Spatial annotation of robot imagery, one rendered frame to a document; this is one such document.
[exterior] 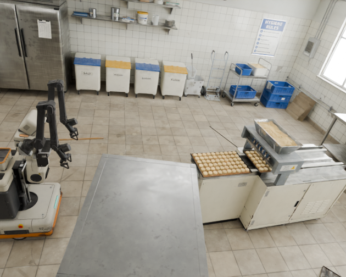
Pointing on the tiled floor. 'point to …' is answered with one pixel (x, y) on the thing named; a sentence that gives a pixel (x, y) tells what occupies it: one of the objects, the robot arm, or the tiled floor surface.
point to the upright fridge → (28, 44)
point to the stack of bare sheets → (328, 272)
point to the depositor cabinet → (293, 196)
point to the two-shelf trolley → (250, 86)
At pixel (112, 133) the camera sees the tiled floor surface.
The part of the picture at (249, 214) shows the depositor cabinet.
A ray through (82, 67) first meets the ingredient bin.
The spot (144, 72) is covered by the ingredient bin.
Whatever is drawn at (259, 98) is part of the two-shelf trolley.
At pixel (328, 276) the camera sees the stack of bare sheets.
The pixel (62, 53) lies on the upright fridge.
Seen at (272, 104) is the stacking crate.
